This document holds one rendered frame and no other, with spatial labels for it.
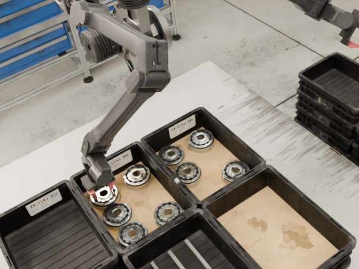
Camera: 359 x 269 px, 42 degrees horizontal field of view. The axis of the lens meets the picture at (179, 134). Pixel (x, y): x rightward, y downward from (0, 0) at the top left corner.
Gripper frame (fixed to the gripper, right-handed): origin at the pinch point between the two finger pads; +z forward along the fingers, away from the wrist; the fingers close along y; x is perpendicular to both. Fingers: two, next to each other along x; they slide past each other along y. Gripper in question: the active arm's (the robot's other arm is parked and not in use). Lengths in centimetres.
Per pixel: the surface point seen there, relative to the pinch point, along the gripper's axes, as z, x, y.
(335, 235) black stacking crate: -1, -63, 50
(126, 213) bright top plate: 0.8, -13.0, 2.3
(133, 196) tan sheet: 4.2, -5.5, 9.0
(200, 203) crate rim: -5.8, -29.7, 22.7
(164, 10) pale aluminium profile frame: 61, 178, 133
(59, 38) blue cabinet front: 45, 178, 46
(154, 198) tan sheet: 4.2, -11.3, 14.3
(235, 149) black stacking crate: 1, -14, 50
